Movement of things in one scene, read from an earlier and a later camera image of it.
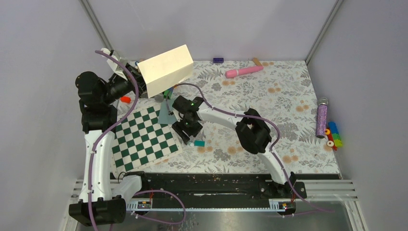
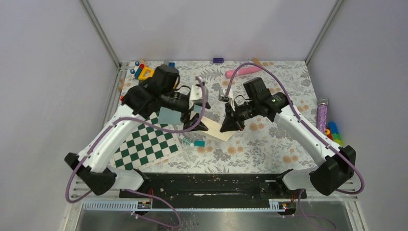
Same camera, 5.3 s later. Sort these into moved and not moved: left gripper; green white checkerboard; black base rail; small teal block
Moved: left gripper
Not moved: green white checkerboard; small teal block; black base rail
